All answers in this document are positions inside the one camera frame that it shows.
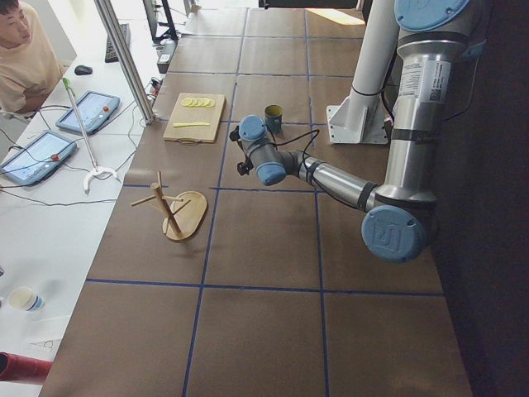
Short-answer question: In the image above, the black keyboard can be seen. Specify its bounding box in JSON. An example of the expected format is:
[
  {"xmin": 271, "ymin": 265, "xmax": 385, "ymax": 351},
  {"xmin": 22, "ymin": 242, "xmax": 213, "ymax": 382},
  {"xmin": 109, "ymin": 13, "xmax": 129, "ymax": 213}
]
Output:
[{"xmin": 104, "ymin": 22, "xmax": 132, "ymax": 64}]

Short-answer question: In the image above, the wooden cutting board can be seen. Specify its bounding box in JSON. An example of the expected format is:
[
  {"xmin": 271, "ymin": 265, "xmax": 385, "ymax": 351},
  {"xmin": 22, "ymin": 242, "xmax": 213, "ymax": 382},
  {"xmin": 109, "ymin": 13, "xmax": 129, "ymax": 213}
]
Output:
[{"xmin": 163, "ymin": 93, "xmax": 226, "ymax": 143}]

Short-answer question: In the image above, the red cylinder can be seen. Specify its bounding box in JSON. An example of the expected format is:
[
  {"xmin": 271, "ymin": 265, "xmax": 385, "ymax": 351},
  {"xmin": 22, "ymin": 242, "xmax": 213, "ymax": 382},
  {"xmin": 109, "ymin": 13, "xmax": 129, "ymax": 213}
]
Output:
[{"xmin": 1, "ymin": 352, "xmax": 53, "ymax": 385}]

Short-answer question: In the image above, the aluminium frame post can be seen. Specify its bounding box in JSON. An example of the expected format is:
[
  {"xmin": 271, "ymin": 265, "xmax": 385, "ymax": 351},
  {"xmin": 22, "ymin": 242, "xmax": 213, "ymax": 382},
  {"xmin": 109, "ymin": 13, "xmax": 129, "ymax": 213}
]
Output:
[{"xmin": 94, "ymin": 0, "xmax": 155, "ymax": 125}]

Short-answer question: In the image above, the wooden cup storage rack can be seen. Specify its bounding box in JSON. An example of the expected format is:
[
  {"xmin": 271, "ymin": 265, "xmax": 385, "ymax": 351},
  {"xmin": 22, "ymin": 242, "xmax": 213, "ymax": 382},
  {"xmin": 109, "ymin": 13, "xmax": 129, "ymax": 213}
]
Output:
[{"xmin": 131, "ymin": 170, "xmax": 207, "ymax": 242}]

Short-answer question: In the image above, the lower blue teach pendant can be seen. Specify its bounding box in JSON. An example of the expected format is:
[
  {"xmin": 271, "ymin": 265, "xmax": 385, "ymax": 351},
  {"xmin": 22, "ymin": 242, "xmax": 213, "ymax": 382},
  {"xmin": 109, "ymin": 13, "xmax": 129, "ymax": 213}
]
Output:
[{"xmin": 1, "ymin": 130, "xmax": 78, "ymax": 186}]

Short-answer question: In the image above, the person in beige shirt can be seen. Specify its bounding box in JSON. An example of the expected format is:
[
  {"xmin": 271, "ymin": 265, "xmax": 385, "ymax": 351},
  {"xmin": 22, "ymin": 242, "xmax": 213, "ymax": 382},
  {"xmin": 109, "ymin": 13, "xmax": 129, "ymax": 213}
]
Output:
[{"xmin": 1, "ymin": 1, "xmax": 64, "ymax": 114}]

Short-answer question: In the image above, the blue mug yellow inside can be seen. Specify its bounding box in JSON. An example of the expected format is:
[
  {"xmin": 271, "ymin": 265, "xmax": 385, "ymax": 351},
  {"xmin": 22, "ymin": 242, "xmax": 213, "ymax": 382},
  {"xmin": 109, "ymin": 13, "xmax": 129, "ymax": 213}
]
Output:
[{"xmin": 264, "ymin": 104, "xmax": 283, "ymax": 135}]

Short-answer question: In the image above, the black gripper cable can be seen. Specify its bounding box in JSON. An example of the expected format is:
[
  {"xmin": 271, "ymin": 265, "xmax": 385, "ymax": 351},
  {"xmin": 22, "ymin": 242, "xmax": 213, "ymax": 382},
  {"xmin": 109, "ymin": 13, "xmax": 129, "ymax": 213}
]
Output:
[{"xmin": 229, "ymin": 125, "xmax": 322, "ymax": 176}]

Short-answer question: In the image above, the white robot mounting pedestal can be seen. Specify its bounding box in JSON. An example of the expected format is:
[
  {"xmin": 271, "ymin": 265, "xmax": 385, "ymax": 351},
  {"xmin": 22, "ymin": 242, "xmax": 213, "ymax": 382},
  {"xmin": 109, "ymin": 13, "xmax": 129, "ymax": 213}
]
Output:
[{"xmin": 326, "ymin": 0, "xmax": 399, "ymax": 145}]

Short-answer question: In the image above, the blue teach pendant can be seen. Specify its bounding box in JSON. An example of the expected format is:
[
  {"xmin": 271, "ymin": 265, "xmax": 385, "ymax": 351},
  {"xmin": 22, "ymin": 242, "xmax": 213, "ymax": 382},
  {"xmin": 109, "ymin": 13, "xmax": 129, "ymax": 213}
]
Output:
[
  {"xmin": 1, "ymin": 130, "xmax": 78, "ymax": 186},
  {"xmin": 55, "ymin": 91, "xmax": 121, "ymax": 135}
]

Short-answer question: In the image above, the upper blue teach pendant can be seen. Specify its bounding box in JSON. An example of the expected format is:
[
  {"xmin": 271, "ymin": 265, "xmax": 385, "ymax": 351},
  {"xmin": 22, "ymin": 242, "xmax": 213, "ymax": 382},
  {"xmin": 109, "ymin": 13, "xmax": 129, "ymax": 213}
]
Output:
[{"xmin": 55, "ymin": 91, "xmax": 121, "ymax": 135}]

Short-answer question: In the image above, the white grabber stick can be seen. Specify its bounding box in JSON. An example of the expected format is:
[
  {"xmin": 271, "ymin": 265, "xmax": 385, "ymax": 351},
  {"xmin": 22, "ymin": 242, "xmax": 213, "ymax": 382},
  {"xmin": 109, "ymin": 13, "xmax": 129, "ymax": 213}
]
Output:
[{"xmin": 62, "ymin": 78, "xmax": 119, "ymax": 194}]

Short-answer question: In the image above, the white paper cup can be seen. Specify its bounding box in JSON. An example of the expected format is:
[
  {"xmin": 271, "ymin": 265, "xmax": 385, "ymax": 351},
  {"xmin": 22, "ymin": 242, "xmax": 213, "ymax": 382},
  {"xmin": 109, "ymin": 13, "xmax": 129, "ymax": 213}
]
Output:
[{"xmin": 7, "ymin": 286, "xmax": 45, "ymax": 312}]

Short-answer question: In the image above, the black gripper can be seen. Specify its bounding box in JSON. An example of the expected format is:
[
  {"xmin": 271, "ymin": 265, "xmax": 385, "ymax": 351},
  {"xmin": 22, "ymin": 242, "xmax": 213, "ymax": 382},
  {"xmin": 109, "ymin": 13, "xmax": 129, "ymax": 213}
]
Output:
[{"xmin": 236, "ymin": 160, "xmax": 252, "ymax": 175}]

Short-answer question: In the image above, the black computer mouse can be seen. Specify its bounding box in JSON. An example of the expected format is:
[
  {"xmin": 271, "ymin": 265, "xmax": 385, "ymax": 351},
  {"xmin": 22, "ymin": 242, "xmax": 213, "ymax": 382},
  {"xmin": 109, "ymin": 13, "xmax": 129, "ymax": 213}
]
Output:
[{"xmin": 74, "ymin": 65, "xmax": 93, "ymax": 75}]

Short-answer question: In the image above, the yellow plastic knife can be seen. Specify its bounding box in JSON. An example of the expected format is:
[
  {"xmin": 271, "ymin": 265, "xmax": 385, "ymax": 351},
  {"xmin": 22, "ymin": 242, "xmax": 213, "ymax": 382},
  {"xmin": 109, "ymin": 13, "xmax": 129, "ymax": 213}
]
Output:
[{"xmin": 172, "ymin": 122, "xmax": 211, "ymax": 128}]

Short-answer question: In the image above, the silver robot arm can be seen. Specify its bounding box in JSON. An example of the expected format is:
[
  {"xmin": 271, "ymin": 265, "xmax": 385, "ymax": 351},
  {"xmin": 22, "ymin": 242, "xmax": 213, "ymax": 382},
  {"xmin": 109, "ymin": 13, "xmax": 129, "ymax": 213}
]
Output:
[{"xmin": 230, "ymin": 1, "xmax": 492, "ymax": 263}]

